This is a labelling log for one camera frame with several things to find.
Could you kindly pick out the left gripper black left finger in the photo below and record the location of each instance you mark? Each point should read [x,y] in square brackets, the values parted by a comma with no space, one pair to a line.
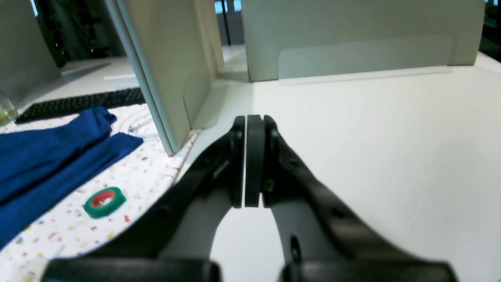
[172,241]

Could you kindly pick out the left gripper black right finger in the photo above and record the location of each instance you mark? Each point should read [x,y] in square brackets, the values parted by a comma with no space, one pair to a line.
[322,239]

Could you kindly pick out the terrazzo patterned side surface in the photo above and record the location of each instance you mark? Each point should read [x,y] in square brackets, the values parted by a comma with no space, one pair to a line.
[67,230]

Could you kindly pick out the green tape roll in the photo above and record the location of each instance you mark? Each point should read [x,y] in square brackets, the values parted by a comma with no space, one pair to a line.
[104,202]

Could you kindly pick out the black keyboard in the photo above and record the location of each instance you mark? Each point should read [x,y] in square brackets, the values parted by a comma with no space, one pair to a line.
[66,106]

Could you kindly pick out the grey front divider panel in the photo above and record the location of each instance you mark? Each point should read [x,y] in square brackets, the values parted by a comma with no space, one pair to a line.
[293,39]

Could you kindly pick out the blue cloth at right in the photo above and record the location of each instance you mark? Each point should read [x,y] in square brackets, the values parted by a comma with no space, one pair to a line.
[41,167]

